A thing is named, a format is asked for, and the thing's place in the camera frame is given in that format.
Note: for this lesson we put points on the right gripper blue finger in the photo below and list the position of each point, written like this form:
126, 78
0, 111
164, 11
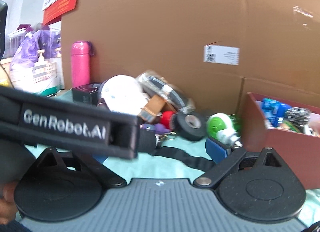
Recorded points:
216, 150

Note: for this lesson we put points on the purple figure keychain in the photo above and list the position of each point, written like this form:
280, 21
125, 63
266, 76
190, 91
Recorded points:
159, 129

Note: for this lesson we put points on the steel wool scrubber ball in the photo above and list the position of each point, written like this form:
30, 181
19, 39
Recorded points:
299, 117

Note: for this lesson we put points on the person's left hand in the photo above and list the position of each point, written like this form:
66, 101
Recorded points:
8, 207

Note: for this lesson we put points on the green white plug device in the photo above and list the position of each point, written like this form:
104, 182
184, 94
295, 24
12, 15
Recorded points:
221, 128

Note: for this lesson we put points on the black electrical tape roll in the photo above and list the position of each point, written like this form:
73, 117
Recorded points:
190, 126

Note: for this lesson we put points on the white plastic basket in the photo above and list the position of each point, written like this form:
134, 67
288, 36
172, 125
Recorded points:
43, 78

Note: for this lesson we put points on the pump dispenser bottle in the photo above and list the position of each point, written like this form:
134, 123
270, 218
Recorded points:
40, 61

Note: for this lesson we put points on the black product box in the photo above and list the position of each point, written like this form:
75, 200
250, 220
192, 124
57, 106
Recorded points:
88, 93

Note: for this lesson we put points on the red bottle cap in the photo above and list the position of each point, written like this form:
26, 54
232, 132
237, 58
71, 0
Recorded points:
167, 119

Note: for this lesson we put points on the blue tissue pack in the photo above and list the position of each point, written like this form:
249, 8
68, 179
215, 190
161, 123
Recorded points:
274, 111

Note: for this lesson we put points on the brown toy football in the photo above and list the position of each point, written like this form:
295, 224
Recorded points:
102, 104

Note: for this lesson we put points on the red storage box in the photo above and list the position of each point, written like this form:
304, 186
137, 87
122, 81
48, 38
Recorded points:
300, 151

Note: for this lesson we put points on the purple plastic bag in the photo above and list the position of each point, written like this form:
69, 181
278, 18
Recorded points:
44, 38

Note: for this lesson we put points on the pink thermos bottle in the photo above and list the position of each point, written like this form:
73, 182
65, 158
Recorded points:
81, 53

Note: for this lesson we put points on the packaged black tool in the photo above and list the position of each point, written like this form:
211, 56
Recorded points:
154, 84

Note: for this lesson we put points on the white plastic bowl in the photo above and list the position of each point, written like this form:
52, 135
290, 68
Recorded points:
124, 94

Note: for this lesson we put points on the white shipping label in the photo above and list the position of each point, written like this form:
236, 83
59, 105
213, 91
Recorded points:
221, 54

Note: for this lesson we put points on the large cardboard box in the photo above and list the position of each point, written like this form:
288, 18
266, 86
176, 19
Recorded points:
278, 42

